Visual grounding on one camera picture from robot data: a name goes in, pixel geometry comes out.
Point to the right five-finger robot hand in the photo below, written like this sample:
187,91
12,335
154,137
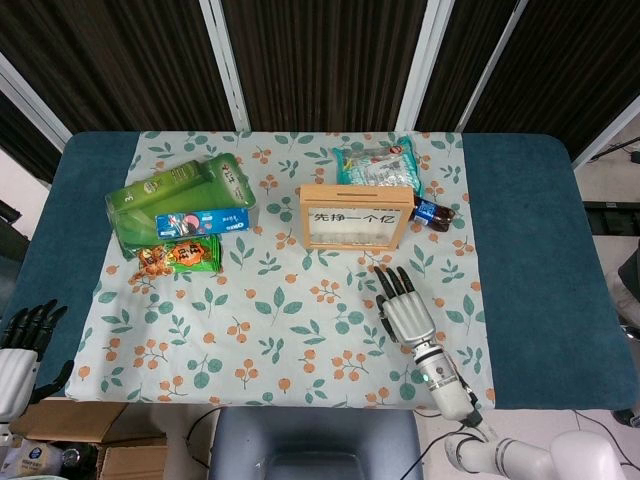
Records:
410,320

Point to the left five-finger robot hand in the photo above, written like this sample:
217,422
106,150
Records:
17,370

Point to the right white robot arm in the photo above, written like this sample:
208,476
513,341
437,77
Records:
445,380

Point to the open cardboard box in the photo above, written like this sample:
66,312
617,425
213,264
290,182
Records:
65,422

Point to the white bottle blue round label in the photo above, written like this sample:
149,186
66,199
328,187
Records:
32,460

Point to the cola bottle blue label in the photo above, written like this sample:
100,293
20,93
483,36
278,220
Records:
440,217

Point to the teal table cover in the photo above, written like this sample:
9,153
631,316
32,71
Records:
50,240

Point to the floral leaf print tablecloth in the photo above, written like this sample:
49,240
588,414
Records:
275,325

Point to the teal candy bag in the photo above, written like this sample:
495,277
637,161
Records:
375,167

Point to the dark grey padded chair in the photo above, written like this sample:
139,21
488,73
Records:
315,445

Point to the blue Oreo cookie box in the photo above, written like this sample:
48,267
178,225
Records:
225,222

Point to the green nut snack bag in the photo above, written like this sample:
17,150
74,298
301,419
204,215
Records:
195,257

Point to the long green snack box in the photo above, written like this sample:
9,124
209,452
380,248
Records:
150,192

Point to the green pack white characters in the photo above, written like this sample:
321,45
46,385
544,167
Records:
230,180

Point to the dark slatted partition screen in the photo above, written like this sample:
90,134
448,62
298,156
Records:
325,60

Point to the wooden framed box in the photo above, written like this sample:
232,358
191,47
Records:
350,192

